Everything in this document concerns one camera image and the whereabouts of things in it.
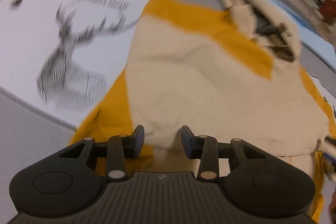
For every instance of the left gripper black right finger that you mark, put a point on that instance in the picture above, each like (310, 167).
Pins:
(204, 148)

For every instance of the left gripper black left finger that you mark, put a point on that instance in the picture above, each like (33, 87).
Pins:
(120, 148)

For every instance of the beige and mustard hooded jacket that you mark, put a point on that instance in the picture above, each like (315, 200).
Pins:
(228, 74)

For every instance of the grey patterned bed cover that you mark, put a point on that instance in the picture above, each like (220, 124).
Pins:
(62, 57)

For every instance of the dark red plush toy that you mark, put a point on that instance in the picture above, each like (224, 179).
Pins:
(328, 10)

